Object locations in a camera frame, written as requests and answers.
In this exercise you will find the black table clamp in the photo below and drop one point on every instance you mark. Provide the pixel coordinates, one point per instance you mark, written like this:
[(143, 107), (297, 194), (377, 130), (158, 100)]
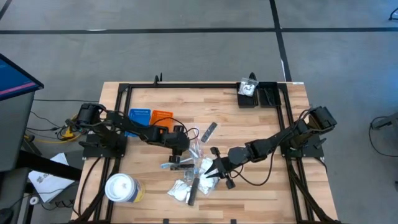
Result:
[(233, 221), (158, 79), (252, 76), (166, 221)]

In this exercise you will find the red toothbrush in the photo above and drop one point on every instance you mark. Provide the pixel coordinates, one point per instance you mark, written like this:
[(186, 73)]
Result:
[(195, 142)]

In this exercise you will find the white sticker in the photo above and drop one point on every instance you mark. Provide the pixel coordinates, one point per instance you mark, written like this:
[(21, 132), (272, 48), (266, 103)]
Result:
[(298, 83)]

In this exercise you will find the blue plastic basket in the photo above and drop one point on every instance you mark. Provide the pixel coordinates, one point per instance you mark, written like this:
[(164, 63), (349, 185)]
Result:
[(138, 114)]

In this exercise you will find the grey equipment leg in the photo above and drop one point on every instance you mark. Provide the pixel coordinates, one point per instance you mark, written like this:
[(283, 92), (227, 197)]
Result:
[(388, 122)]

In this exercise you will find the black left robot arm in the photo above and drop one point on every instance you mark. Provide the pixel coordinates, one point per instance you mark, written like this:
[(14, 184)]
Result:
[(124, 124)]

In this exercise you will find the white tape roll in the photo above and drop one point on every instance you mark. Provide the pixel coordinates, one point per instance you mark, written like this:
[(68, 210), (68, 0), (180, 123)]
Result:
[(34, 197)]

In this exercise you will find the black comb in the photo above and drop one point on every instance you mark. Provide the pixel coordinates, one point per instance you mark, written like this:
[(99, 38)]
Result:
[(183, 167), (268, 95), (210, 132), (193, 191)]

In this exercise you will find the small metal clipper in bag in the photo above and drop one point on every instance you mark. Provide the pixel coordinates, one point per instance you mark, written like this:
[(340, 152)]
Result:
[(217, 183)]

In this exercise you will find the silver nail file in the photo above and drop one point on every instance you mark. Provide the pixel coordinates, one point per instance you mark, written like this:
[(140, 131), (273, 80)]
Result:
[(188, 199)]

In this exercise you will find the white printed paper sheet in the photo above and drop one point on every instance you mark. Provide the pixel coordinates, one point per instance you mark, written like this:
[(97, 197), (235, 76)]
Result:
[(49, 186)]

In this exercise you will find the black metal beam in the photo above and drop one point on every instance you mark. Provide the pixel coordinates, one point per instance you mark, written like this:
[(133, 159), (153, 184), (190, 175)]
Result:
[(46, 165)]

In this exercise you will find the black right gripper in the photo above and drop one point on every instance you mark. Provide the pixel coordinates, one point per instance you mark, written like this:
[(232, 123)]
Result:
[(224, 166)]

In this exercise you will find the white lidded wipes canister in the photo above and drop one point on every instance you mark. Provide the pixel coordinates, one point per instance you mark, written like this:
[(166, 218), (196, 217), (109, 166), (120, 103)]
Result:
[(119, 188)]

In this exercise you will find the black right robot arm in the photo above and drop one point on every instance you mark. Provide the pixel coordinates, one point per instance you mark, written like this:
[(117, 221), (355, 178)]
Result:
[(273, 140)]

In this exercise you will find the orange plastic basket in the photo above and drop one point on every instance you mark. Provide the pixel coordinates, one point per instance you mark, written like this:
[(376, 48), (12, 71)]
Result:
[(161, 117)]

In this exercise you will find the blue screen monitor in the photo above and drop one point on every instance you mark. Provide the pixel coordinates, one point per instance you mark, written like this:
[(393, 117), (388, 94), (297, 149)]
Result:
[(15, 79)]

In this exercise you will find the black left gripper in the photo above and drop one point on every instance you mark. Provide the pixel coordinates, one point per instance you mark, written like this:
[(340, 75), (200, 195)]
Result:
[(178, 141)]

